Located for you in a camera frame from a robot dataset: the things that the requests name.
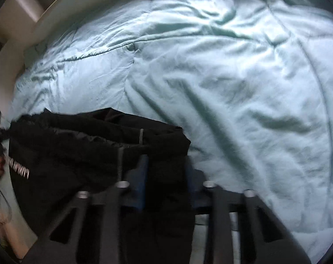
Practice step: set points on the black hooded jacket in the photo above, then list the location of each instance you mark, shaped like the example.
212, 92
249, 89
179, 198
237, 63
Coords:
73, 154

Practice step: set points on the light blue duvet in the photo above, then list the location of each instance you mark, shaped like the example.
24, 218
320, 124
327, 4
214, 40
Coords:
224, 88

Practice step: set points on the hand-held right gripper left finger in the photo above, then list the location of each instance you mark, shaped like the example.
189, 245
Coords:
139, 188

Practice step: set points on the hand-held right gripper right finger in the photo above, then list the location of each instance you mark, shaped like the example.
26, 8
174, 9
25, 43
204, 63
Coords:
196, 188

